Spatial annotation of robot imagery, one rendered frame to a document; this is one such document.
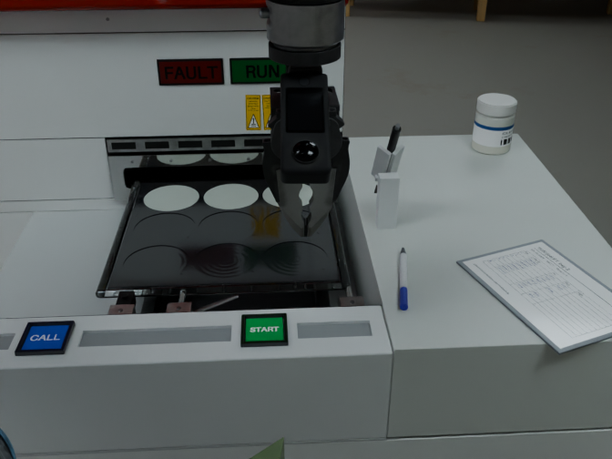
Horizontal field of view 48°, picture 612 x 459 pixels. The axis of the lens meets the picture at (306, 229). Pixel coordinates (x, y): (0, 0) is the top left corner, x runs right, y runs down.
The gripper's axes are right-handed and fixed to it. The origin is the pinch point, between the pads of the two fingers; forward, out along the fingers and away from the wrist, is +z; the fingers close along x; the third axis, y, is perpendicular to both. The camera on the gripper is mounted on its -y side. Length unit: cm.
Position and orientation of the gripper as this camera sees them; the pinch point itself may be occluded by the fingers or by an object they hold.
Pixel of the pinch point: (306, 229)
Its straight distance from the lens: 76.2
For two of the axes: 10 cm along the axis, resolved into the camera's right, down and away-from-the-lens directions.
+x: -10.0, 0.3, -0.5
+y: -0.6, -5.1, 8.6
